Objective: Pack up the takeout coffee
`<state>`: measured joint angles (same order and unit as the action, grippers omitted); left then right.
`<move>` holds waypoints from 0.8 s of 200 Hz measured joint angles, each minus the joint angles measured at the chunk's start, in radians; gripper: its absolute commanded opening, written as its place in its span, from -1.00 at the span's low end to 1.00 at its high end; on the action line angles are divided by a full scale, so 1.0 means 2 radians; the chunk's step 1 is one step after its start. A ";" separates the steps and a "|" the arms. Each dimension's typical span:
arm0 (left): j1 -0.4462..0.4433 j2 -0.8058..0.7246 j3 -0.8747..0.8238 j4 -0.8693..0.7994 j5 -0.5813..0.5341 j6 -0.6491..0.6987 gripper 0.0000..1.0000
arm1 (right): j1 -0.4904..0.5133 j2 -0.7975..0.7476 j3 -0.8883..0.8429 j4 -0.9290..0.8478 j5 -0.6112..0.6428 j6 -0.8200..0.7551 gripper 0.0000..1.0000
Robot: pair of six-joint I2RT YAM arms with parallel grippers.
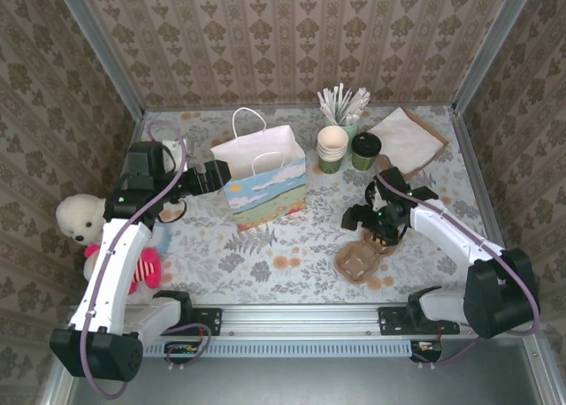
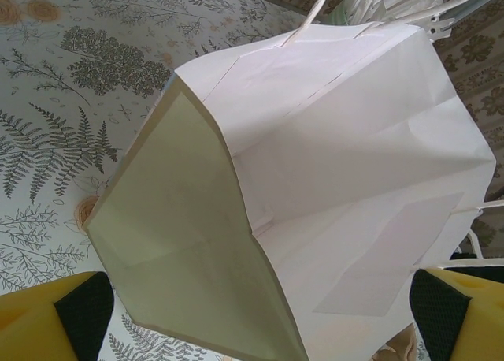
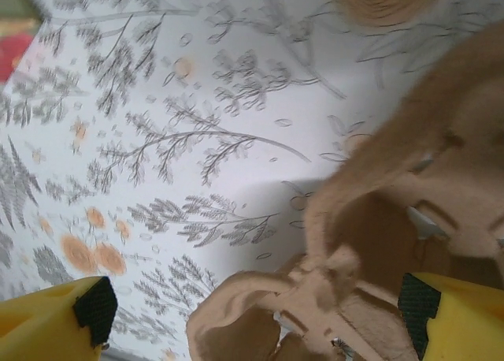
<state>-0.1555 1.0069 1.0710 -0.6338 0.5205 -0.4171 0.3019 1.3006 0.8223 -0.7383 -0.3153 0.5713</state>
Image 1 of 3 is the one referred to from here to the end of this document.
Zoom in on green paper coffee cup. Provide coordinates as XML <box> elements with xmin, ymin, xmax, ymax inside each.
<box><xmin>352</xmin><ymin>148</ymin><xmax>380</xmax><ymax>172</ymax></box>

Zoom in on pink striped plush doll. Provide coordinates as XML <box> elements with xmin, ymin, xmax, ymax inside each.
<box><xmin>82</xmin><ymin>243</ymin><xmax>164</xmax><ymax>307</ymax></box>

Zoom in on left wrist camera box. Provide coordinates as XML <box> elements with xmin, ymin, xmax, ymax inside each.
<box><xmin>159</xmin><ymin>137</ymin><xmax>187</xmax><ymax>159</ymax></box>

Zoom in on landscape print paper gift bag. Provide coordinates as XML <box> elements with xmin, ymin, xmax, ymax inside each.
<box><xmin>210</xmin><ymin>107</ymin><xmax>307</xmax><ymax>233</ymax></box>

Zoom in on white paper napkin stack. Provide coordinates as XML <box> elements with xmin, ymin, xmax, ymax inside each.
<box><xmin>370</xmin><ymin>107</ymin><xmax>444</xmax><ymax>176</ymax></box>

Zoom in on white plush bear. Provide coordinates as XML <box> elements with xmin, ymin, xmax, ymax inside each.
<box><xmin>55</xmin><ymin>193</ymin><xmax>110</xmax><ymax>247</ymax></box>

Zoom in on stack of green paper cups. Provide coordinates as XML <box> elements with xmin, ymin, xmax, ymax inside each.
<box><xmin>316</xmin><ymin>126</ymin><xmax>350</xmax><ymax>175</ymax></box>

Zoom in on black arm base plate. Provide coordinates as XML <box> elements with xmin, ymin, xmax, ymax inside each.
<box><xmin>176</xmin><ymin>307</ymin><xmax>222</xmax><ymax>337</ymax></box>
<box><xmin>379</xmin><ymin>307</ymin><xmax>461</xmax><ymax>337</ymax></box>

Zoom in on paper wrapped straw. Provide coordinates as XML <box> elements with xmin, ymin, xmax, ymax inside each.
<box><xmin>347</xmin><ymin>86</ymin><xmax>371</xmax><ymax>123</ymax></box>
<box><xmin>353</xmin><ymin>91</ymin><xmax>373</xmax><ymax>126</ymax></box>
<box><xmin>322</xmin><ymin>88</ymin><xmax>342</xmax><ymax>123</ymax></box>
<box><xmin>335</xmin><ymin>82</ymin><xmax>347</xmax><ymax>122</ymax></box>
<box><xmin>317</xmin><ymin>91</ymin><xmax>340</xmax><ymax>124</ymax></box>

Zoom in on slotted grey cable duct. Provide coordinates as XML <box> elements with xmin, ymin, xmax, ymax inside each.
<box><xmin>141</xmin><ymin>339</ymin><xmax>415</xmax><ymax>358</ymax></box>

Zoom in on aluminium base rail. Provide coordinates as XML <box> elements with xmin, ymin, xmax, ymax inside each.
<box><xmin>65</xmin><ymin>304</ymin><xmax>546</xmax><ymax>338</ymax></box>

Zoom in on floral patterned tablecloth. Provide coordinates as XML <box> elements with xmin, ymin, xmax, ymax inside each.
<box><xmin>96</xmin><ymin>108</ymin><xmax>516</xmax><ymax>307</ymax></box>

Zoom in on brown pulp cup carrier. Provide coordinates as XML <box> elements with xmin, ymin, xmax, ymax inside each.
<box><xmin>334</xmin><ymin>227</ymin><xmax>402</xmax><ymax>286</ymax></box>

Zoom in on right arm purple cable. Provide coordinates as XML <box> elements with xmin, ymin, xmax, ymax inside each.
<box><xmin>374</xmin><ymin>172</ymin><xmax>541</xmax><ymax>370</ymax></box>

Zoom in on grey metal panel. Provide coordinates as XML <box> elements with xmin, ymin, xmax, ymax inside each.
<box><xmin>42</xmin><ymin>333</ymin><xmax>566</xmax><ymax>405</ymax></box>

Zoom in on aluminium table edge rail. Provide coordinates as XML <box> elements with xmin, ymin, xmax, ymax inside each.
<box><xmin>143</xmin><ymin>104</ymin><xmax>456</xmax><ymax>113</ymax></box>
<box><xmin>449</xmin><ymin>107</ymin><xmax>524</xmax><ymax>303</ymax></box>
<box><xmin>126</xmin><ymin>111</ymin><xmax>147</xmax><ymax>145</ymax></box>

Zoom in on aluminium frame post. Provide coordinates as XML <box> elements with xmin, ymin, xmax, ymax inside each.
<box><xmin>451</xmin><ymin>0</ymin><xmax>539</xmax><ymax>114</ymax></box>
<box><xmin>51</xmin><ymin>0</ymin><xmax>146</xmax><ymax>119</ymax></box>

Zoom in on black plastic cup lid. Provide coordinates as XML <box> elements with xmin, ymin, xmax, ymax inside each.
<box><xmin>351</xmin><ymin>132</ymin><xmax>383</xmax><ymax>157</ymax></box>

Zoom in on light blue plush accessory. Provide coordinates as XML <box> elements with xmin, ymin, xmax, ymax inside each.
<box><xmin>152</xmin><ymin>225</ymin><xmax>174</xmax><ymax>252</ymax></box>

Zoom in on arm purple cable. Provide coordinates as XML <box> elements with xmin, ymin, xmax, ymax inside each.
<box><xmin>374</xmin><ymin>172</ymin><xmax>541</xmax><ymax>370</ymax></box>
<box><xmin>79</xmin><ymin>120</ymin><xmax>212</xmax><ymax>400</ymax></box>

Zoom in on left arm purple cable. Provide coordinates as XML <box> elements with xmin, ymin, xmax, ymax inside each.
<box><xmin>79</xmin><ymin>120</ymin><xmax>212</xmax><ymax>400</ymax></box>

